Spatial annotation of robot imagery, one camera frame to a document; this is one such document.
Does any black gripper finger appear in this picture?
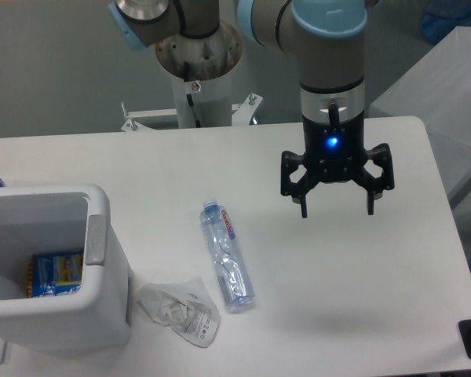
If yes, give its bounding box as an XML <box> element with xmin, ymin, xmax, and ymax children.
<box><xmin>350</xmin><ymin>142</ymin><xmax>396</xmax><ymax>216</ymax></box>
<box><xmin>279</xmin><ymin>150</ymin><xmax>325</xmax><ymax>219</ymax></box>

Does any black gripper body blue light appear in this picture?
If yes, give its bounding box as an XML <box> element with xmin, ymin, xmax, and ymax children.
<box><xmin>303</xmin><ymin>115</ymin><xmax>365</xmax><ymax>183</ymax></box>

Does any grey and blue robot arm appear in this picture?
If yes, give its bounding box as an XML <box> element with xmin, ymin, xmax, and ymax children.
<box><xmin>108</xmin><ymin>1</ymin><xmax>395</xmax><ymax>209</ymax></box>

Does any white plastic trash can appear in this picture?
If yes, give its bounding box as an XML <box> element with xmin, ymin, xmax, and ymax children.
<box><xmin>0</xmin><ymin>185</ymin><xmax>133</xmax><ymax>351</ymax></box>

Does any white cloth covered table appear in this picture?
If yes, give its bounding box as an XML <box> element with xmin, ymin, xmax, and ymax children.
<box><xmin>369</xmin><ymin>27</ymin><xmax>471</xmax><ymax>207</ymax></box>

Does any crushed clear plastic bottle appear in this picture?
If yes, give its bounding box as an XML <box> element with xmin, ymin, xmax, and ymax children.
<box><xmin>199</xmin><ymin>199</ymin><xmax>255</xmax><ymax>313</ymax></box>

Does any blue plastic bag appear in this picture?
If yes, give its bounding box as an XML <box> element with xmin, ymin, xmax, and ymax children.
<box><xmin>419</xmin><ymin>1</ymin><xmax>471</xmax><ymax>45</ymax></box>

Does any crumpled white plastic bag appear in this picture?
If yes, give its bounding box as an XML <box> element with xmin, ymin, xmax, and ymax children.
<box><xmin>136</xmin><ymin>277</ymin><xmax>221</xmax><ymax>349</ymax></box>

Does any blue yellow snack package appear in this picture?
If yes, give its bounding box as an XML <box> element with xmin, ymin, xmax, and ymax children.
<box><xmin>26</xmin><ymin>251</ymin><xmax>84</xmax><ymax>298</ymax></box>

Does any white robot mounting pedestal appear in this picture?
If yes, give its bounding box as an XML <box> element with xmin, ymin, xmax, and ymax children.
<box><xmin>121</xmin><ymin>21</ymin><xmax>263</xmax><ymax>132</ymax></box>

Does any black cable on pedestal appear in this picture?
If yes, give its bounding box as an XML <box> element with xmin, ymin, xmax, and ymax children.
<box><xmin>183</xmin><ymin>61</ymin><xmax>203</xmax><ymax>129</ymax></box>

